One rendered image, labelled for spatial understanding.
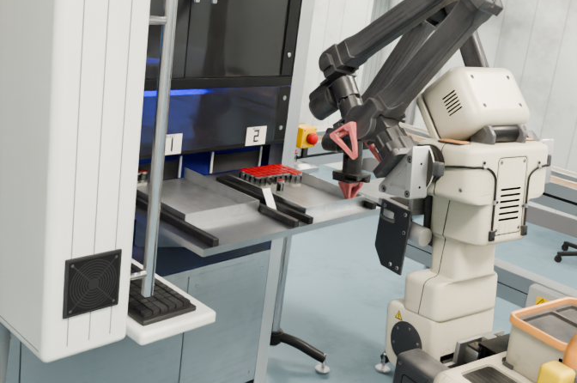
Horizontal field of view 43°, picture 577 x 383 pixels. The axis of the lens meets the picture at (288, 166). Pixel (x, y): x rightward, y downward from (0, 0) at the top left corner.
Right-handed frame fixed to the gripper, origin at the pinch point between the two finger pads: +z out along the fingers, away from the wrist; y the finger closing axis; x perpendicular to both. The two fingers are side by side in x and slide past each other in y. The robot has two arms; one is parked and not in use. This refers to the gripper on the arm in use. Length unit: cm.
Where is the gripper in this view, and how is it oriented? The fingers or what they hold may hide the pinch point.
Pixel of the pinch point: (349, 202)
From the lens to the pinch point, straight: 219.8
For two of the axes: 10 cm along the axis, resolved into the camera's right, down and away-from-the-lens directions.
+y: -7.1, -1.6, 6.9
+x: -7.1, 1.0, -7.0
